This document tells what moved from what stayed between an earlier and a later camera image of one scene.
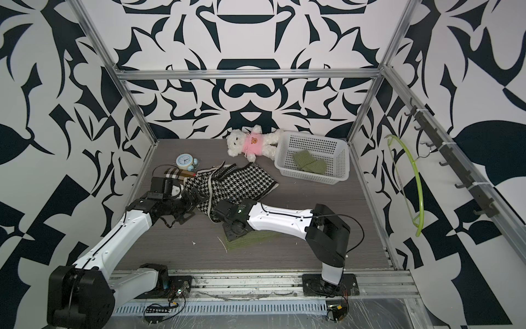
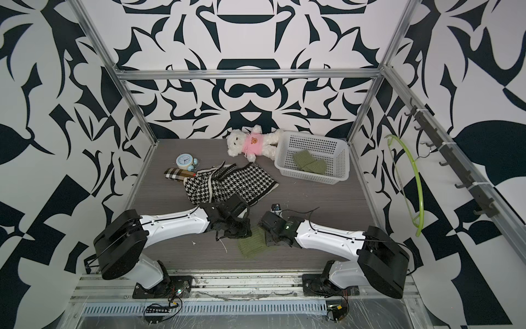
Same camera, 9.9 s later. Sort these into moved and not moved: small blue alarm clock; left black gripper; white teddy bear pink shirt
Moved: left black gripper
Not moved: white teddy bear pink shirt; small blue alarm clock
